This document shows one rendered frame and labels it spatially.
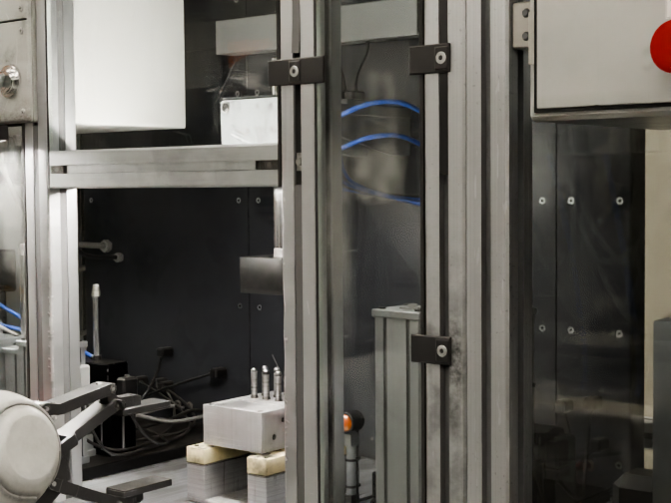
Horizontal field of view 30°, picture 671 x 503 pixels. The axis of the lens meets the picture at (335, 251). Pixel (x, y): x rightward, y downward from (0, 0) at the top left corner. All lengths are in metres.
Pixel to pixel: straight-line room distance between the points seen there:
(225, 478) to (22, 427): 0.59
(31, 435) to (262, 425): 0.51
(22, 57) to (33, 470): 0.68
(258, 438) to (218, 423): 0.07
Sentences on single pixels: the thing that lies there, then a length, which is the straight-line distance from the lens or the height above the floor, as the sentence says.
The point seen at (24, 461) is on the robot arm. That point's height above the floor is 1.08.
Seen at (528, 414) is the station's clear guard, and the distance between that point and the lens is 1.14.
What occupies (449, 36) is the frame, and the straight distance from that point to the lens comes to 1.15.
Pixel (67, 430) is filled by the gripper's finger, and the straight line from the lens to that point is 1.33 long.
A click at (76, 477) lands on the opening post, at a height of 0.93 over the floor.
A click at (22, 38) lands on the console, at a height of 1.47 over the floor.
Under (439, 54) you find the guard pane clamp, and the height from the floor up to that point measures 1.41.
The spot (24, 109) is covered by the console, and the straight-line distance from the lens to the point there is 1.56.
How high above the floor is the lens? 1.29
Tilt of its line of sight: 3 degrees down
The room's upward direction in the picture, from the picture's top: straight up
